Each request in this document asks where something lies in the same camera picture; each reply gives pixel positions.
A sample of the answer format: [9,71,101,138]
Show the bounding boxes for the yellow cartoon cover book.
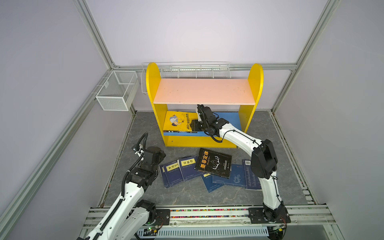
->
[163,111,198,133]

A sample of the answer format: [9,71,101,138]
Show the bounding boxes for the navy book yellow label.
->
[178,156,204,182]

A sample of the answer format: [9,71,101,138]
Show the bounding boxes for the black deer cover book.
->
[194,148,232,179]

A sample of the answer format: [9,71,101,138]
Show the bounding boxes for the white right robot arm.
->
[191,105,290,224]

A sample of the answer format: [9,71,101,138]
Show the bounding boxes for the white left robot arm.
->
[84,146,166,240]

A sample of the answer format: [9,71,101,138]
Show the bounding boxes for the navy book leftmost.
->
[159,165,170,189]

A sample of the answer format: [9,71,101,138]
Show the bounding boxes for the yellow wooden bookshelf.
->
[146,63,264,132]

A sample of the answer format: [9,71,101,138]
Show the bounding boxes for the navy book lower middle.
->
[202,174,224,193]

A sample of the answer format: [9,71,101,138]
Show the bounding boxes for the blue book white drawing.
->
[213,164,246,188]

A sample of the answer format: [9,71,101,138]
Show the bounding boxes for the navy book text back cover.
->
[243,160,262,191]

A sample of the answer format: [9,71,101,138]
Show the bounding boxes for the white wire rack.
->
[156,62,232,79]

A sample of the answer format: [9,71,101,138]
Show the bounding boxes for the white mesh wire basket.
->
[96,71,139,112]

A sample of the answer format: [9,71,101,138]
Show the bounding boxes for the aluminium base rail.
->
[78,205,343,240]

